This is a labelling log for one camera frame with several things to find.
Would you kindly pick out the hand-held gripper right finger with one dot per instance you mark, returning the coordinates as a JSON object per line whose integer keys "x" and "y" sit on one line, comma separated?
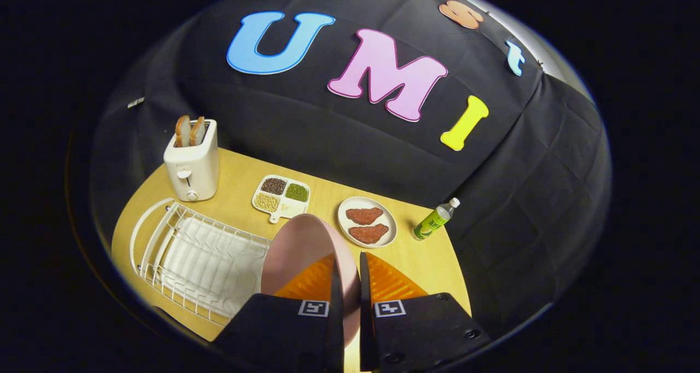
{"x": 415, "y": 329}

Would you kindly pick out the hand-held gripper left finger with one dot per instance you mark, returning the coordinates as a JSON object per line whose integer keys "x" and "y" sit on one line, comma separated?
{"x": 290, "y": 334}

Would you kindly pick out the pink plate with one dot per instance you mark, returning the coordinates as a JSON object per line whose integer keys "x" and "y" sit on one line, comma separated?
{"x": 301, "y": 247}

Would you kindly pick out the white plate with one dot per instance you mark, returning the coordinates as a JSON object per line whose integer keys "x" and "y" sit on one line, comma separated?
{"x": 342, "y": 220}

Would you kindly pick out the brown meat patty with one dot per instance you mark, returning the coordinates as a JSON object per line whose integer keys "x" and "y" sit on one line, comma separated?
{"x": 369, "y": 234}
{"x": 363, "y": 215}

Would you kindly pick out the green label plastic bottle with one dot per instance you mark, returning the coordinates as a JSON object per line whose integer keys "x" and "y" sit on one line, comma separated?
{"x": 432, "y": 222}

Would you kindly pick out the white divided grain tray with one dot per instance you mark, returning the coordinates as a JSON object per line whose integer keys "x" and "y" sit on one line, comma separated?
{"x": 290, "y": 208}

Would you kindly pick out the white toaster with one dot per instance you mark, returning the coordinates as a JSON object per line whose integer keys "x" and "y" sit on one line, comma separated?
{"x": 191, "y": 170}

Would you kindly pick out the black backdrop cloth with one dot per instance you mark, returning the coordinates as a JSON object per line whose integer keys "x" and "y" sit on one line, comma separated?
{"x": 328, "y": 132}

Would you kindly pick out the toast slice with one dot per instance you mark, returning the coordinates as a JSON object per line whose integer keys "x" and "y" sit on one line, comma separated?
{"x": 182, "y": 132}
{"x": 197, "y": 131}

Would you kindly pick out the white clip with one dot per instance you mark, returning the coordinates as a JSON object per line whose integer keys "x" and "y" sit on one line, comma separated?
{"x": 135, "y": 102}

